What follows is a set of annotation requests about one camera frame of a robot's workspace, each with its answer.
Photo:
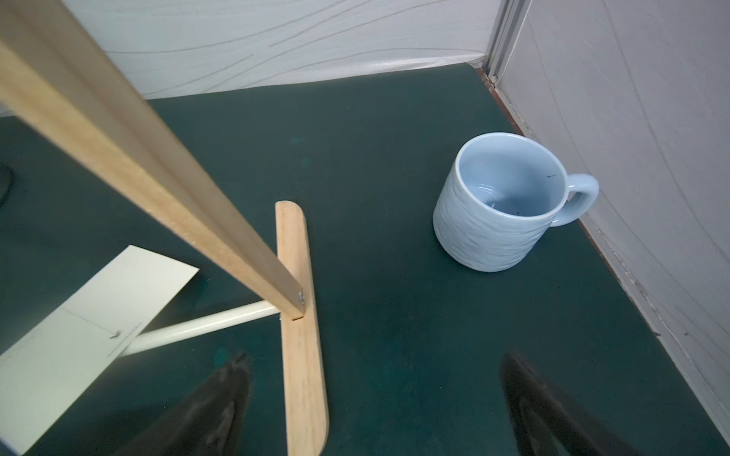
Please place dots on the wooden string rack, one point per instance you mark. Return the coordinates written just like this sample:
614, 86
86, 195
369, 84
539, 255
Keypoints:
59, 81

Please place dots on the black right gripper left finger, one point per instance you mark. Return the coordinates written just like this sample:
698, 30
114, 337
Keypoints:
207, 422

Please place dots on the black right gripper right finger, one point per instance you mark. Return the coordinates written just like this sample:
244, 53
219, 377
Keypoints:
547, 421

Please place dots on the white postcard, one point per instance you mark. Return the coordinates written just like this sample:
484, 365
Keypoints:
52, 365

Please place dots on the light blue mug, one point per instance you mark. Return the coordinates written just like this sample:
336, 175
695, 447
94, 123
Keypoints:
503, 193

